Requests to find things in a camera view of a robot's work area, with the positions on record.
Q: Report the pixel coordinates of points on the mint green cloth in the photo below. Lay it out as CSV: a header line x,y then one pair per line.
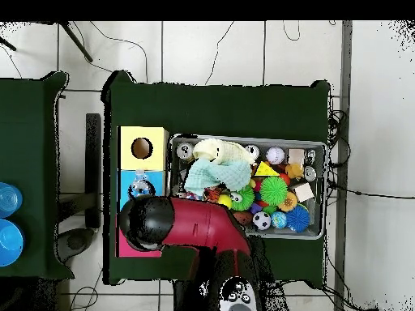
x,y
217,175

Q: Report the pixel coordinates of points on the clear plastic bottle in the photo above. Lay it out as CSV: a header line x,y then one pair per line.
x,y
141,184

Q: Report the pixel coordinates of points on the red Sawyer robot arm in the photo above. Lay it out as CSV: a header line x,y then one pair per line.
x,y
201,226

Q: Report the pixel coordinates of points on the wooden box with three holes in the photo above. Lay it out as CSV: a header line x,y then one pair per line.
x,y
155,155

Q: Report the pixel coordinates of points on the cream cloth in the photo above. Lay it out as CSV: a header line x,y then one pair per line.
x,y
220,150

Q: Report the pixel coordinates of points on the silver drink can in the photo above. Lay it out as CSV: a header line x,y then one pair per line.
x,y
252,152
184,151

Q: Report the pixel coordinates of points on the green fuzzy monster toy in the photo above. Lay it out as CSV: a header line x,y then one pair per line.
x,y
243,198

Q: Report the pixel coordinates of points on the yellow cheese wedge toy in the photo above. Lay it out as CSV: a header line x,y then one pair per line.
x,y
265,170

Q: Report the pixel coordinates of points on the dark green tablecloth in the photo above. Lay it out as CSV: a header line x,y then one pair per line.
x,y
210,107
32,97

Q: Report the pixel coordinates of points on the green spiky ball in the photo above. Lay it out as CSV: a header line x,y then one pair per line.
x,y
274,191

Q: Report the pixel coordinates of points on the baseball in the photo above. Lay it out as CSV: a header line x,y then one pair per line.
x,y
275,155

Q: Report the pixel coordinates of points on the soccer ball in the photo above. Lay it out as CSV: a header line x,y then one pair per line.
x,y
261,221

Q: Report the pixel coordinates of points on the blue spiky ball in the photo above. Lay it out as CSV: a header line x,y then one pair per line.
x,y
298,218

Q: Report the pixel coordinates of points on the black tripod leg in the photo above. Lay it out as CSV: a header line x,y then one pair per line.
x,y
8,44
77,43

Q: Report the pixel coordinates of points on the small blue bowl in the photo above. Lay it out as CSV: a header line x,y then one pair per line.
x,y
9,199

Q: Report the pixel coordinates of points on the large blue bowl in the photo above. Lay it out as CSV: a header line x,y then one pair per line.
x,y
9,243

